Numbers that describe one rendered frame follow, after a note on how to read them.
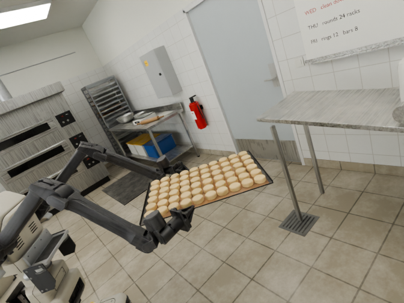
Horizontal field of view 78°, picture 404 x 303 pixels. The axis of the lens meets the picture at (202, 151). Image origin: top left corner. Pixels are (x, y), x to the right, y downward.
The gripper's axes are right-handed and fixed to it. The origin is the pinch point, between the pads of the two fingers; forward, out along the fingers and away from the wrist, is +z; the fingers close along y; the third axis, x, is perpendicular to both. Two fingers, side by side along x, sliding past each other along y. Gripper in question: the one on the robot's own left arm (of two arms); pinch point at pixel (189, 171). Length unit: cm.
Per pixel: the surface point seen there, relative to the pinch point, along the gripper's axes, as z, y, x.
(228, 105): -100, 18, -185
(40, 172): -392, 35, -12
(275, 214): -6, 98, -80
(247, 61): -48, -31, -174
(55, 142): -385, -1, -55
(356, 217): 59, 96, -91
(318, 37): 33, -36, -154
